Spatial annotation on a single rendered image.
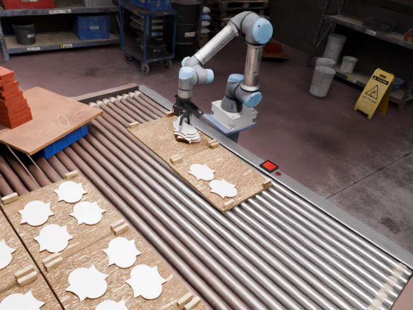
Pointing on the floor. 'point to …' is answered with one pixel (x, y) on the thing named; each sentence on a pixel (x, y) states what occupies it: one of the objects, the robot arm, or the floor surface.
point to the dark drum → (182, 28)
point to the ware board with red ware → (273, 51)
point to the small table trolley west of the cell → (131, 52)
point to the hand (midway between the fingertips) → (185, 128)
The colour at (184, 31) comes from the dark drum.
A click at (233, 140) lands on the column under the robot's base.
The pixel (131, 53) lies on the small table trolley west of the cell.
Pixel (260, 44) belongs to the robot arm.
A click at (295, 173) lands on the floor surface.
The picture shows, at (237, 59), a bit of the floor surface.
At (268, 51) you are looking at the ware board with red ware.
